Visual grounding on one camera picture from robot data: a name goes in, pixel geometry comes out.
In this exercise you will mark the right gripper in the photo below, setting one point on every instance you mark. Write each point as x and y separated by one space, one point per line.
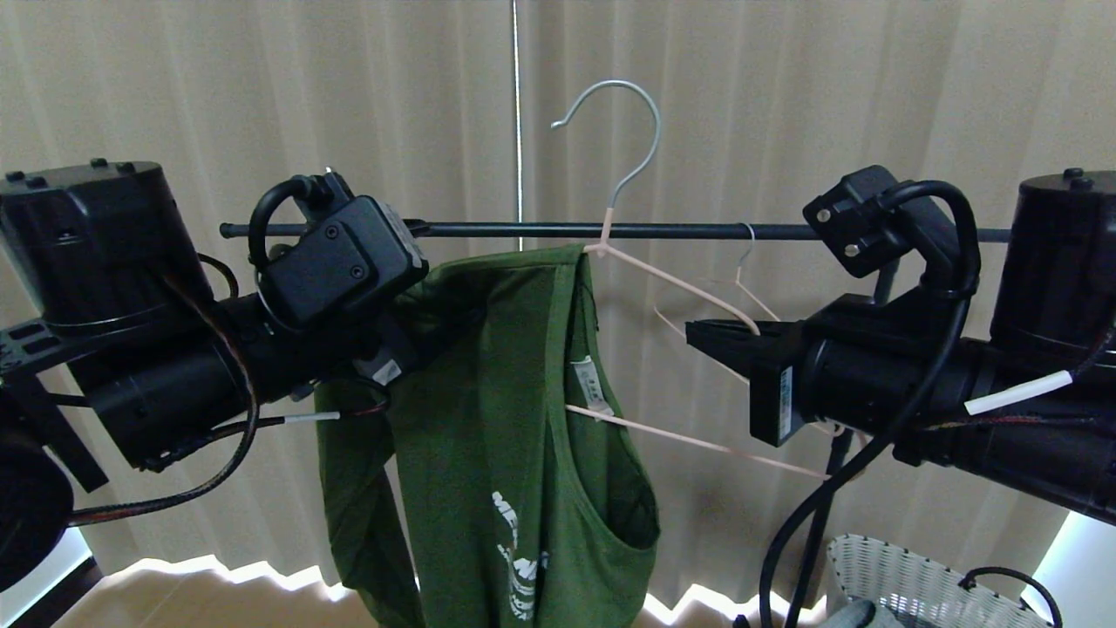
837 384

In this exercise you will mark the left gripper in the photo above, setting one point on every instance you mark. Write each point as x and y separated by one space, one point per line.
174 410

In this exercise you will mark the pink clothes hanger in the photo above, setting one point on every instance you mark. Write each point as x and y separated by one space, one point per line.
608 235
746 253

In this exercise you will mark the green printed sleeveless shirt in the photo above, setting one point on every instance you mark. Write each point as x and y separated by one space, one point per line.
488 419

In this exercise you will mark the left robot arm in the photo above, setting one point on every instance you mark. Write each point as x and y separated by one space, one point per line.
87 244

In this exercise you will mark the black clothes rack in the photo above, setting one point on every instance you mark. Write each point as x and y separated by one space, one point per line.
697 231

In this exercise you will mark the white laundry basket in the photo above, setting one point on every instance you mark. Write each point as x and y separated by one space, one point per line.
915 584

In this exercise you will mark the pale grey garment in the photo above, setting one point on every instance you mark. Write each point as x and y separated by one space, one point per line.
859 616

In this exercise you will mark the beige curtain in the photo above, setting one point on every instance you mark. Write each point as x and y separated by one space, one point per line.
785 105

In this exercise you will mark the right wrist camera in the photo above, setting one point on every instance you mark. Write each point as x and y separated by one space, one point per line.
863 222

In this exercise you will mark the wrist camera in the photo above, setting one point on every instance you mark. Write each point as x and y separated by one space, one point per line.
340 262
863 222

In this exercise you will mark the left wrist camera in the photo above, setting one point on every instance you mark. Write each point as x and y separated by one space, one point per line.
340 262

